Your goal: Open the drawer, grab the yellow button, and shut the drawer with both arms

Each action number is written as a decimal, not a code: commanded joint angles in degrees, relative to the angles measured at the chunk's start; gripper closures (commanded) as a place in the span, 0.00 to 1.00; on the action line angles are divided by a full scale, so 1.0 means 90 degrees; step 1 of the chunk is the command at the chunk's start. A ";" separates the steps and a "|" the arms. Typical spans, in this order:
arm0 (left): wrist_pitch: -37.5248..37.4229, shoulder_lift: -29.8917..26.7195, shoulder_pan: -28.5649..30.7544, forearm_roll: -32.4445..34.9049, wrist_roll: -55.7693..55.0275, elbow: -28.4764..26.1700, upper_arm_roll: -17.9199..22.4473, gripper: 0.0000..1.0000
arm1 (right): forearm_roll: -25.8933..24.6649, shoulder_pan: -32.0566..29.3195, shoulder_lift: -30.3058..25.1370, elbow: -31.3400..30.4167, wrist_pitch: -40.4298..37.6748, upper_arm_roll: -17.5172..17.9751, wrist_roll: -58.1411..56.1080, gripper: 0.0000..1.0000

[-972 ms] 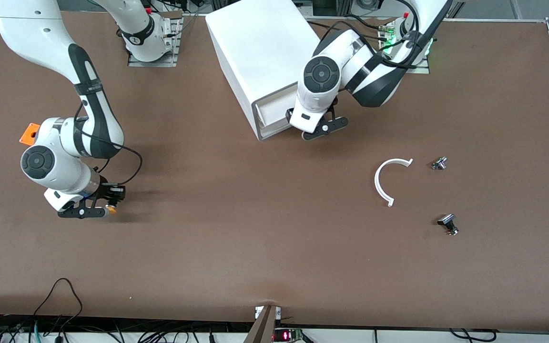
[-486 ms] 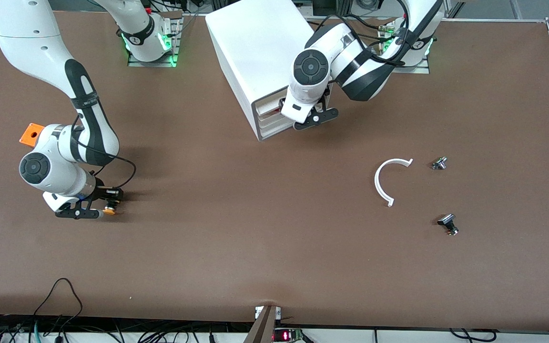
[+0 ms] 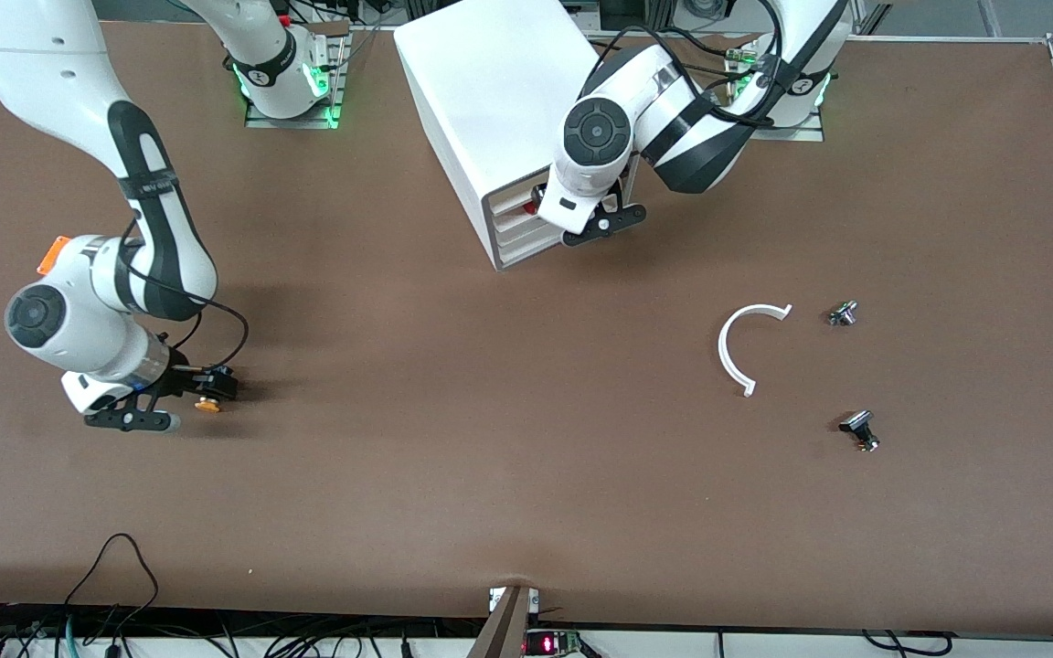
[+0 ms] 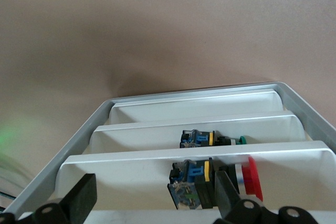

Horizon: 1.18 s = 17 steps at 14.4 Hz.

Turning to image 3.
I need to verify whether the white curved plastic arc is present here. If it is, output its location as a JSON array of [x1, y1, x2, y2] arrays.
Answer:
[[718, 302, 794, 398]]

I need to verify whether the lower metal bolt part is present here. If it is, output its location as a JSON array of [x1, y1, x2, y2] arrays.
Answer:
[[838, 409, 882, 453]]

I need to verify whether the device with red display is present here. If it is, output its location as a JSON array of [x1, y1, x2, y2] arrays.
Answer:
[[525, 629, 584, 658]]

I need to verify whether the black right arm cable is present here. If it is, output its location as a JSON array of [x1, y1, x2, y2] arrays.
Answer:
[[122, 208, 250, 373]]

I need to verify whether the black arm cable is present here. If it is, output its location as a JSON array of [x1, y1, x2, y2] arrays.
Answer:
[[122, 208, 250, 373], [596, 0, 785, 126]]

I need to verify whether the orange button enclosure box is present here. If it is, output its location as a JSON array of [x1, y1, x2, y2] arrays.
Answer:
[[37, 236, 72, 276]]

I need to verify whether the black looped cable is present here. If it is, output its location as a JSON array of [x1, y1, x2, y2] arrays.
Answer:
[[65, 533, 160, 631]]

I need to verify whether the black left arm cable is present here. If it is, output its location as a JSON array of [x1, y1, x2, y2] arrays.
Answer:
[[596, 0, 785, 126]]

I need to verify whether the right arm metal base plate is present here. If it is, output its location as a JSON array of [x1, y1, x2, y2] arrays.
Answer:
[[244, 20, 349, 130]]

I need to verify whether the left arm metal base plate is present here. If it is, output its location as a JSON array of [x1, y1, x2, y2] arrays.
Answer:
[[744, 114, 825, 143]]

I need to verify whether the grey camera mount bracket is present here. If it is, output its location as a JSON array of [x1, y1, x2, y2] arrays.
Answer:
[[467, 585, 541, 658]]

